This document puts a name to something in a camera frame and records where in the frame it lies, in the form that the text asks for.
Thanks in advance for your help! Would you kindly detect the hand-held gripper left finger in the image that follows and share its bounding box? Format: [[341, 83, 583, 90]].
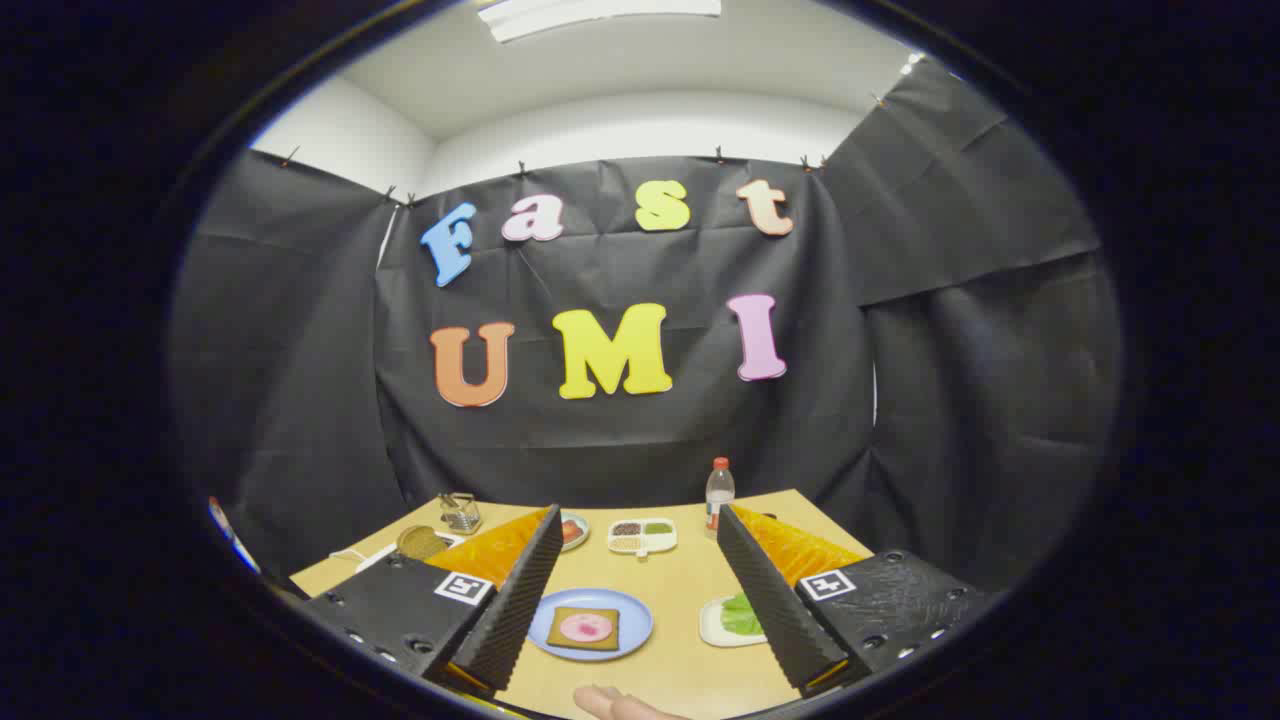
[[300, 503, 564, 698]]

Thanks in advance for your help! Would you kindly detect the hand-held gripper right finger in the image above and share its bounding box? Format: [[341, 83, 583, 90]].
[[716, 503, 986, 698]]

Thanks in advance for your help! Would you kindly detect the green lettuce leaf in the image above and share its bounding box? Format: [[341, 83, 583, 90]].
[[720, 592, 766, 637]]

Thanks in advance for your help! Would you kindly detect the brown toast slice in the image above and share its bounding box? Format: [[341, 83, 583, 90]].
[[397, 525, 451, 560]]

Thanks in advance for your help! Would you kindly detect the square bread slice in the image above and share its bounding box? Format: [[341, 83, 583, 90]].
[[546, 606, 621, 652]]

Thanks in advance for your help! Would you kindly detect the white square plate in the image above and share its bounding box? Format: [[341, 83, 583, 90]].
[[699, 596, 769, 648]]

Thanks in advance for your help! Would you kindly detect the light blue round plate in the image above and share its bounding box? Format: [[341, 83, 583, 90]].
[[527, 587, 654, 662]]

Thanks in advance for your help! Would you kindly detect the clear bottle with red cap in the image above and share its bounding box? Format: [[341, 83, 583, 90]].
[[705, 457, 737, 539]]

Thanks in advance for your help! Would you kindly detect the white divided seasoning tray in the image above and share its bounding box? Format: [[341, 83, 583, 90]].
[[607, 517, 679, 558]]

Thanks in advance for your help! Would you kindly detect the white toaster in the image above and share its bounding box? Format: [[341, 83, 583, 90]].
[[355, 533, 466, 576]]

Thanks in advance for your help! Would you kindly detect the red white blue object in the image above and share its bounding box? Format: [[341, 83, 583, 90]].
[[207, 497, 263, 576]]

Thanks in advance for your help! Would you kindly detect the white ceiling light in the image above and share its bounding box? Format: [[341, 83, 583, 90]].
[[478, 0, 723, 44]]

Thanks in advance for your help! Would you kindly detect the metal wire holder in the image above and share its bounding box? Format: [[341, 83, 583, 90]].
[[438, 492, 483, 535]]

